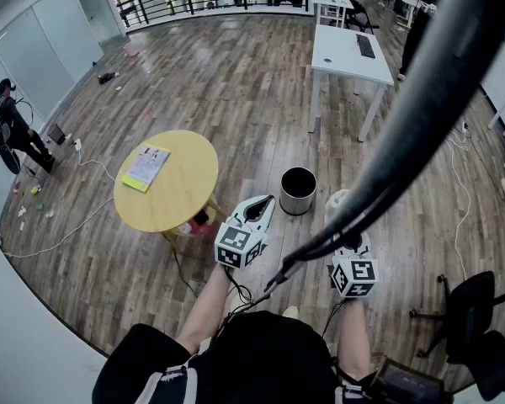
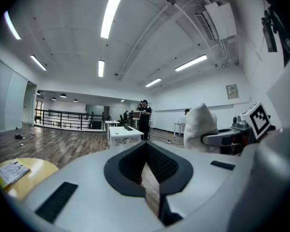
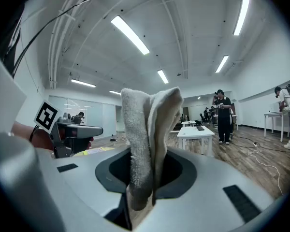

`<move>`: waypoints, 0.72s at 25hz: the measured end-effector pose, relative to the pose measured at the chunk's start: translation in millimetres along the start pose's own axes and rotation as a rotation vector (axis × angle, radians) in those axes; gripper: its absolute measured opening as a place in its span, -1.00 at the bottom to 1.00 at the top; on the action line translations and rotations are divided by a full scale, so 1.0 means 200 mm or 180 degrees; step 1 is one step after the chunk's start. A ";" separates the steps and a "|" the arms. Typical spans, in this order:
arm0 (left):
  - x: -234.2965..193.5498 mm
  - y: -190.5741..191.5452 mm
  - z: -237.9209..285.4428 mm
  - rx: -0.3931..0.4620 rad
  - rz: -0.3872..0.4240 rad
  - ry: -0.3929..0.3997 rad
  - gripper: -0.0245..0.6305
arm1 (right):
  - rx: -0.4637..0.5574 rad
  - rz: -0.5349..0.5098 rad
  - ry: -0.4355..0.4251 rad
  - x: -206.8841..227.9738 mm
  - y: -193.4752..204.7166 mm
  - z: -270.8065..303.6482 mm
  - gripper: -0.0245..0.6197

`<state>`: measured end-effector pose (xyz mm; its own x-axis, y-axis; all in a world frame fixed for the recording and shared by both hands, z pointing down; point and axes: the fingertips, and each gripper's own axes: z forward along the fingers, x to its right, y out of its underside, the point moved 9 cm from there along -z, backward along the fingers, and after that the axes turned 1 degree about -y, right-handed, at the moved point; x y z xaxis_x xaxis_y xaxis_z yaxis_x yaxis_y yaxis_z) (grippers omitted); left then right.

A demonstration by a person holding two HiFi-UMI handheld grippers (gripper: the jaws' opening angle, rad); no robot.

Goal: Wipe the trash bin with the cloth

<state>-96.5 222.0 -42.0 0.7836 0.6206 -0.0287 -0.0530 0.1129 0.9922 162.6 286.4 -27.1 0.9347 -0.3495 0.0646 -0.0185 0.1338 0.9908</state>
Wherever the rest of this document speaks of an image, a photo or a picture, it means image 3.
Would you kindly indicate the person's left forearm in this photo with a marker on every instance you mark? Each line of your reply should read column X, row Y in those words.
column 21, row 134

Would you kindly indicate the person's black shirt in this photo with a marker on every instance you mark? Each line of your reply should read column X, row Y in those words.
column 13, row 40

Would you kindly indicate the white terry cloth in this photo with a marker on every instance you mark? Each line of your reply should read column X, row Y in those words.
column 140, row 134

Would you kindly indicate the ceiling light strip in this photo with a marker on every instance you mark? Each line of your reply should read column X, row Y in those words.
column 130, row 35
column 114, row 92
column 163, row 76
column 221, row 63
column 241, row 13
column 83, row 83

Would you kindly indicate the black keyboard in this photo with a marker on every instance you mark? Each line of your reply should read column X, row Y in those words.
column 200, row 128

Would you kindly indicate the white ceiling pipes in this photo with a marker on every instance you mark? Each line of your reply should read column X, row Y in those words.
column 56, row 45

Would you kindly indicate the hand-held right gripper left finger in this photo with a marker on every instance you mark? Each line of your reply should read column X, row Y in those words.
column 70, row 185

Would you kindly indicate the white desk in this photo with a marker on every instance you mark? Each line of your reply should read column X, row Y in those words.
column 273, row 115

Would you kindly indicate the white power strip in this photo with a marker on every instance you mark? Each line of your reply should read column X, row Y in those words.
column 256, row 144

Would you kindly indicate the long white table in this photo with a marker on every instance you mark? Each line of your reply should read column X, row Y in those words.
column 195, row 132

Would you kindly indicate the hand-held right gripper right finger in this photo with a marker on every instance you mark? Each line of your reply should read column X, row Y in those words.
column 207, row 202

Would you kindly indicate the small white table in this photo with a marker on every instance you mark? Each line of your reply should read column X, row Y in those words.
column 188, row 122

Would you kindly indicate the person's left hand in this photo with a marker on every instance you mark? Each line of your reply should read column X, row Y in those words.
column 90, row 142

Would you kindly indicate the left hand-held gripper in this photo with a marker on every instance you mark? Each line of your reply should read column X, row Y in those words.
column 46, row 116

